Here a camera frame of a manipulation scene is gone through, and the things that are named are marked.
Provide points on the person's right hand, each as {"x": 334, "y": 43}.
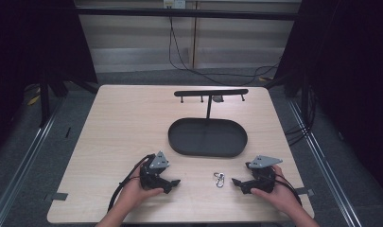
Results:
{"x": 282, "y": 197}

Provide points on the small black floor strip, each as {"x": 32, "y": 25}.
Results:
{"x": 68, "y": 132}

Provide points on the white wall socket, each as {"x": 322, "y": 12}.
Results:
{"x": 174, "y": 3}

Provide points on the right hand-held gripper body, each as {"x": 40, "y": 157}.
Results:
{"x": 261, "y": 176}

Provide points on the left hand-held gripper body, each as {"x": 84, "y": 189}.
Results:
{"x": 152, "y": 176}

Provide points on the black horizontal metal bar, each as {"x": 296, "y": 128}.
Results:
{"x": 186, "y": 13}

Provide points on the black metal stand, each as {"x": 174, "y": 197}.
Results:
{"x": 44, "y": 104}

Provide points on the silver floor rail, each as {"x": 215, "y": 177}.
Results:
{"x": 324, "y": 167}
{"x": 22, "y": 164}

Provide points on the yellow floor tape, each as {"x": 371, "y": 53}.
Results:
{"x": 34, "y": 98}

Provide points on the dark curtain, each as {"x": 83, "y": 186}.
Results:
{"x": 31, "y": 41}
{"x": 346, "y": 78}

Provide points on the black hook stand with tray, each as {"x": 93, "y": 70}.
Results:
{"x": 208, "y": 138}

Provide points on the person's left hand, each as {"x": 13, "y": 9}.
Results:
{"x": 134, "y": 195}

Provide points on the grey tape strip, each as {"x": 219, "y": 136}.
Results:
{"x": 56, "y": 196}
{"x": 305, "y": 191}

